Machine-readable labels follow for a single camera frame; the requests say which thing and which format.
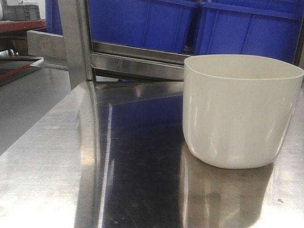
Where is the white round plastic bin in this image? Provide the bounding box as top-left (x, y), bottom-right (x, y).
top-left (182, 54), bottom-right (304, 169)

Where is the stainless steel shelf rack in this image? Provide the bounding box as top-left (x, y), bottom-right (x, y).
top-left (28, 0), bottom-right (304, 87)

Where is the blue plastic crate left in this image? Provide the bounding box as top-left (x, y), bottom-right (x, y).
top-left (45, 0), bottom-right (200, 54)

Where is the blue plastic crate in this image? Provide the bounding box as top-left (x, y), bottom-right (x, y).
top-left (45, 0), bottom-right (200, 54)
top-left (193, 0), bottom-right (304, 63)

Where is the blue plastic crate right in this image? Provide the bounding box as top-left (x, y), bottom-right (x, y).
top-left (193, 0), bottom-right (304, 63)

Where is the red metal conveyor table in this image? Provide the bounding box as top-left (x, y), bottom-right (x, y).
top-left (0, 19), bottom-right (46, 86)

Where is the grey plastic crate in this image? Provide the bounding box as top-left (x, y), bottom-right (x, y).
top-left (2, 5), bottom-right (41, 21)

